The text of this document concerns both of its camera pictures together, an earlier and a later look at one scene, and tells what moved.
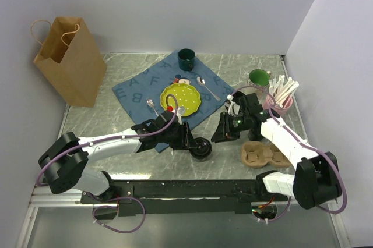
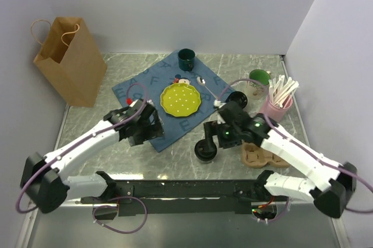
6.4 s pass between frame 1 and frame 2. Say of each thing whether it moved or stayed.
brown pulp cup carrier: stayed
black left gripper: moved
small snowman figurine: stayed
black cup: moved
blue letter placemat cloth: stayed
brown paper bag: stayed
